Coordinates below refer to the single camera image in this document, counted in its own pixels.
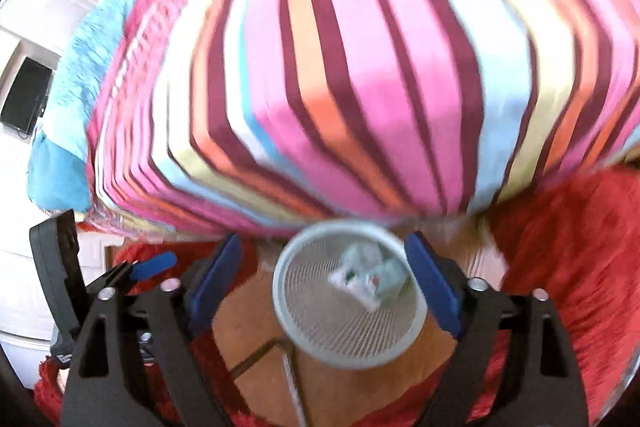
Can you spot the turquoise fluffy blanket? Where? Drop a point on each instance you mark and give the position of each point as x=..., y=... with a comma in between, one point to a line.
x=56, y=172

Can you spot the black flat device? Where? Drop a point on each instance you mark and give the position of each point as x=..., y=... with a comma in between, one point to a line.
x=26, y=97

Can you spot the colourful striped bed cover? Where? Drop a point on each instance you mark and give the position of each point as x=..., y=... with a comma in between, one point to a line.
x=264, y=116

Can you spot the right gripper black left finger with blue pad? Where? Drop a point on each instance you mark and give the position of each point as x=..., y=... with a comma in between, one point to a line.
x=107, y=384

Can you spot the silver mesh waste basket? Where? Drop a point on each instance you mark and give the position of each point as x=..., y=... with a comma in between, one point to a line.
x=328, y=324

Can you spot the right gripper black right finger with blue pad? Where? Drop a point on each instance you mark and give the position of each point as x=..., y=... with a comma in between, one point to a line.
x=514, y=363

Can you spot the red shaggy rug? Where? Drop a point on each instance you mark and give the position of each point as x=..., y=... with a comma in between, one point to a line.
x=578, y=241

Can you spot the crumpled white paper trash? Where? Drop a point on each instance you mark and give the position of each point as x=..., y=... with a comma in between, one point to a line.
x=367, y=275

